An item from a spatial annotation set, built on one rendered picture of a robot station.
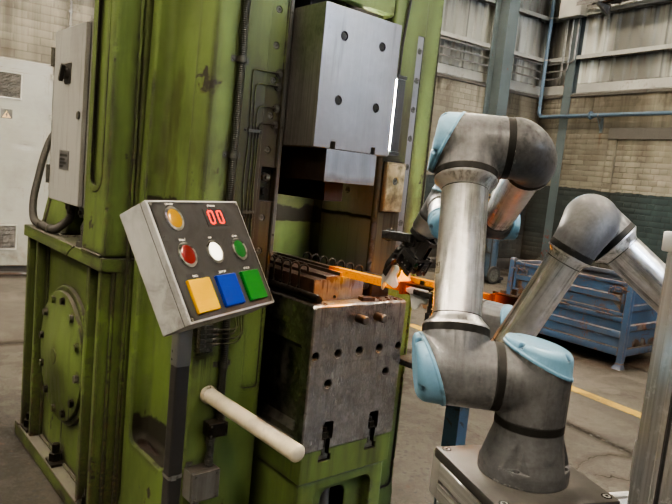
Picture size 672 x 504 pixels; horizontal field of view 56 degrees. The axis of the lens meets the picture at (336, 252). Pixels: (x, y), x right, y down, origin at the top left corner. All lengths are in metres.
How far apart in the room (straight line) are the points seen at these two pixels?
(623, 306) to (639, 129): 5.29
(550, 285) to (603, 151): 9.36
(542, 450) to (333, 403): 0.96
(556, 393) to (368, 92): 1.15
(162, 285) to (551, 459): 0.81
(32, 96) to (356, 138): 5.33
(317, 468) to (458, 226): 1.10
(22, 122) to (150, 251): 5.62
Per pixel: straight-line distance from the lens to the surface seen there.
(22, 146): 6.95
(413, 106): 2.29
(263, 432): 1.67
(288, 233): 2.38
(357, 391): 2.02
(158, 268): 1.37
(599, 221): 1.39
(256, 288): 1.55
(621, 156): 10.55
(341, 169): 1.88
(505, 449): 1.12
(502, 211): 1.44
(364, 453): 2.14
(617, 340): 5.54
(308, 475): 2.01
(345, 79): 1.89
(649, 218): 10.20
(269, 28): 1.92
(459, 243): 1.12
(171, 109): 2.13
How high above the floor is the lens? 1.29
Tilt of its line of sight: 7 degrees down
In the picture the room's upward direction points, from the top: 6 degrees clockwise
